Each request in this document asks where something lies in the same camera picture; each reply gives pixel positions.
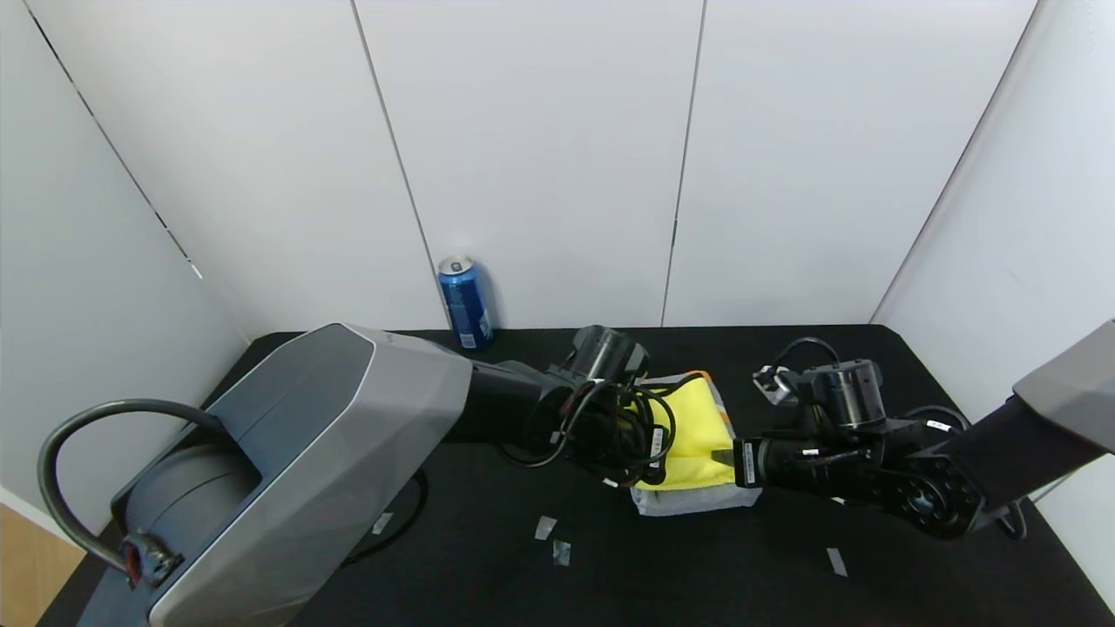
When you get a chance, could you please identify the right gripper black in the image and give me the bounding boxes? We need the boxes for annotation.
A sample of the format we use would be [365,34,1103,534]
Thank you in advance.
[711,437,800,489]

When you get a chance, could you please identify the yellow microfibre towel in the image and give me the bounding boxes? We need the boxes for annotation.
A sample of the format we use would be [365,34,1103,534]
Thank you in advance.
[623,374,738,491]

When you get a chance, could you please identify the grey terry towel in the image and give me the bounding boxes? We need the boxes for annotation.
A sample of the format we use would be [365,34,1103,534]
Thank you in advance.
[629,369,764,518]

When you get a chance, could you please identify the black table cloth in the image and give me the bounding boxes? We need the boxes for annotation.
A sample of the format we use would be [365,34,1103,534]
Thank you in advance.
[35,324,1115,627]

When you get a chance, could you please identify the blue drink can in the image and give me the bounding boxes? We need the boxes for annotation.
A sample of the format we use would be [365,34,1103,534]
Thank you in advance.
[437,255,494,350]

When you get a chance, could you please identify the black left wrist cables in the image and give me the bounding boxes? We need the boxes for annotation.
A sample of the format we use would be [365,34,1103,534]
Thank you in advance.
[498,370,706,490]

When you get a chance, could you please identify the black wrist cables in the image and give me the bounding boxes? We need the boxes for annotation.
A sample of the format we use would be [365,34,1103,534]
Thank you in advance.
[498,370,706,490]
[771,336,1029,541]

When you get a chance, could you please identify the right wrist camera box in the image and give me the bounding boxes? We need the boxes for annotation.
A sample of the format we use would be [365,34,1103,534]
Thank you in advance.
[752,366,798,406]

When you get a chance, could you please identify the black right wrist cables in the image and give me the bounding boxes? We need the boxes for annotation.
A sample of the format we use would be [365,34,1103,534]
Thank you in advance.
[771,336,1029,541]

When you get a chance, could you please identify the thick black left arm hose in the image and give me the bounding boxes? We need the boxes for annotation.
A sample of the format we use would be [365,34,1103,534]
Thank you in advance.
[37,399,428,584]

